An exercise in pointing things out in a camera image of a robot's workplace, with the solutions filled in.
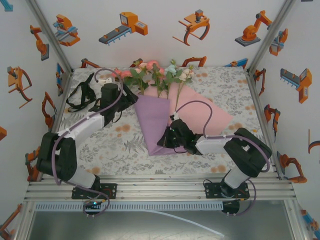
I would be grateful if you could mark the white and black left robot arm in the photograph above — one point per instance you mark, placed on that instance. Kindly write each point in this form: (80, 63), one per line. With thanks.
(82, 125)

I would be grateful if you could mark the pale blue flower stem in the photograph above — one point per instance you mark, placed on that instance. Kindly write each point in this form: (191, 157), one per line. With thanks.
(171, 68)

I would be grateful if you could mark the slanted aluminium frame post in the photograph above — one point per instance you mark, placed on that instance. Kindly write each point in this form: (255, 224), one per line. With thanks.
(272, 32)
(48, 33)

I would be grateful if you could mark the grey metal sheet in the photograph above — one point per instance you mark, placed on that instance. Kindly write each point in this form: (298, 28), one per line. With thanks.
(125, 227)

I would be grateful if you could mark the cream flower stem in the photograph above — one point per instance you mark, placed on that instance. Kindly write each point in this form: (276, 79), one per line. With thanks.
(187, 73)

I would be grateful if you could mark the aluminium rail bed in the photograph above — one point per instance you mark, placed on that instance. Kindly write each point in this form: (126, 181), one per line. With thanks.
(160, 190)

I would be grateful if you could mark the floral print tablecloth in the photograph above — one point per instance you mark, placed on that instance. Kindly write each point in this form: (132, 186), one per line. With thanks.
(175, 162)

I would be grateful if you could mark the aluminium frame leg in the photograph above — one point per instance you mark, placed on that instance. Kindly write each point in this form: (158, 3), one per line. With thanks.
(21, 232)
(297, 228)

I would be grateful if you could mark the black ribbon with gold print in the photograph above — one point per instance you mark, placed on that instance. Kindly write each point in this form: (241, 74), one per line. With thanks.
(88, 81)

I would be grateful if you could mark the large pink rose stem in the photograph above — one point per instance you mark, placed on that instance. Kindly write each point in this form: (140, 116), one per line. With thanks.
(152, 64)

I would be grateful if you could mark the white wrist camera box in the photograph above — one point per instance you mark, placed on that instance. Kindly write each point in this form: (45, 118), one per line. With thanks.
(105, 81)
(175, 117)

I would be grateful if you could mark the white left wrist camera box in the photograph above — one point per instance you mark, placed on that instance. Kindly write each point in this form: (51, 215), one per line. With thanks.
(105, 81)

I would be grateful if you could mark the circuit board with green light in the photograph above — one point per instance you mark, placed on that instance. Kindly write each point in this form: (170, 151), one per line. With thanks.
(92, 203)

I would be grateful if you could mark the pink twin rose stem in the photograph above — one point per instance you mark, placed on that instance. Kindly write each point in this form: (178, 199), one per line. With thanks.
(125, 73)

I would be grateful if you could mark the aluminium table side rail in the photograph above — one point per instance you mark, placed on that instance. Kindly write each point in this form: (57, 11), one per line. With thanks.
(62, 100)
(259, 110)

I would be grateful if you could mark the black bracket under rail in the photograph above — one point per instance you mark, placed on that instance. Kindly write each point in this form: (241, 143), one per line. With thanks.
(231, 207)

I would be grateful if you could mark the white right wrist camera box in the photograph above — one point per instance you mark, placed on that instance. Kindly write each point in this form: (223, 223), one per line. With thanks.
(175, 117)

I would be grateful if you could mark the purple and pink wrapping paper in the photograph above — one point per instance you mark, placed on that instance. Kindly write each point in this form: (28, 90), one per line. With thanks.
(152, 120)

